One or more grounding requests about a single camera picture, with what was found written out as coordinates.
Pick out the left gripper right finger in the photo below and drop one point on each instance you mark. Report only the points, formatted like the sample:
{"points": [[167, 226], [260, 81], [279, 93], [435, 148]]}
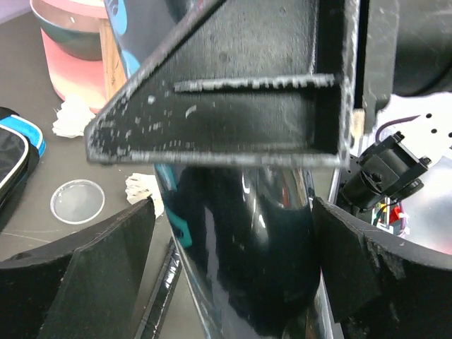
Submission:
{"points": [[380, 285]]}

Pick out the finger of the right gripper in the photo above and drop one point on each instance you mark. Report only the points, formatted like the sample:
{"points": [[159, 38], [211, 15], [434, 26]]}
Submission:
{"points": [[240, 83]]}

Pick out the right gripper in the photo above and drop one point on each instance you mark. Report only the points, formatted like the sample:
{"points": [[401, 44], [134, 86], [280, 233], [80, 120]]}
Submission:
{"points": [[404, 48]]}

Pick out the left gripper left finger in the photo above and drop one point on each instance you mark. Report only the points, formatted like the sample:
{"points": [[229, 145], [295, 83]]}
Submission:
{"points": [[84, 285]]}

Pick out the clear plastic tube lid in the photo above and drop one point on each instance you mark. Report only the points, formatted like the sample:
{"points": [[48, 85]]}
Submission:
{"points": [[77, 202]]}

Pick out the black shuttlecock tube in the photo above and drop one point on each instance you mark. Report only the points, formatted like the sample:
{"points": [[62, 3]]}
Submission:
{"points": [[245, 234]]}

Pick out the black grip badminton racket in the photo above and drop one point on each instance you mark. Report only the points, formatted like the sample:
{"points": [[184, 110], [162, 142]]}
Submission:
{"points": [[163, 290]]}

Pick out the white shuttlecock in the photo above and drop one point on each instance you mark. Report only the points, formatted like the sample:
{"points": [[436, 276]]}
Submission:
{"points": [[72, 118], [141, 187]]}

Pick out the black sport racket bag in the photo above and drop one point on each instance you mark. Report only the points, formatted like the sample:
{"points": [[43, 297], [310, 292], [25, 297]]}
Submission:
{"points": [[22, 146]]}

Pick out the pink three-tier shelf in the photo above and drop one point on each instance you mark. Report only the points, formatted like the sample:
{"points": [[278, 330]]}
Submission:
{"points": [[94, 81]]}

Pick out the patterned grey bowl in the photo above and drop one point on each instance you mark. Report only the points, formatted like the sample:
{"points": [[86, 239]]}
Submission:
{"points": [[75, 34]]}

